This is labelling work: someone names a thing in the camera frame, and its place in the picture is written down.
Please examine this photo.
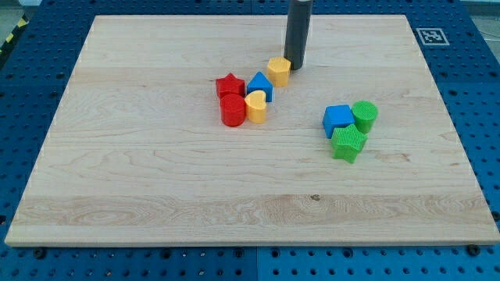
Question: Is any yellow hexagon block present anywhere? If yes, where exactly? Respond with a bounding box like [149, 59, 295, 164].
[266, 57, 291, 87]

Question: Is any red star block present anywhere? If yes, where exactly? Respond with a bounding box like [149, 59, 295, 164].
[216, 73, 245, 98]

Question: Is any green star block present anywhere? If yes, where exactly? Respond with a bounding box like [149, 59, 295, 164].
[331, 124, 368, 164]

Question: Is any red cylinder block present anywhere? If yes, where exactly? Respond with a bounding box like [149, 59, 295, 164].
[220, 94, 246, 127]

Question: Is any yellow heart block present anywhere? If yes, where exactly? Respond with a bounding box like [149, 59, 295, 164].
[245, 90, 266, 124]

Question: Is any light wooden board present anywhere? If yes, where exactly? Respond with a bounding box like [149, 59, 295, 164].
[5, 15, 499, 247]

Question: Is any blue triangle block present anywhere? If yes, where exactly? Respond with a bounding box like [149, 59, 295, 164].
[247, 72, 273, 102]

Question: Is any blue cube block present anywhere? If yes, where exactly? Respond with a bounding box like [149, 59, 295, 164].
[322, 105, 355, 139]

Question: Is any green cylinder block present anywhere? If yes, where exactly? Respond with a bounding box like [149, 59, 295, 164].
[352, 100, 378, 133]

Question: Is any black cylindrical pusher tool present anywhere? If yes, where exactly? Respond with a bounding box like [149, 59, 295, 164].
[284, 0, 313, 70]

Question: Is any white fiducial marker tag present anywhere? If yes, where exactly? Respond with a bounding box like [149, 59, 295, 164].
[416, 27, 449, 46]

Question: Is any yellow black hazard tape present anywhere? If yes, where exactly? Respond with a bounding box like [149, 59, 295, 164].
[1, 14, 30, 55]

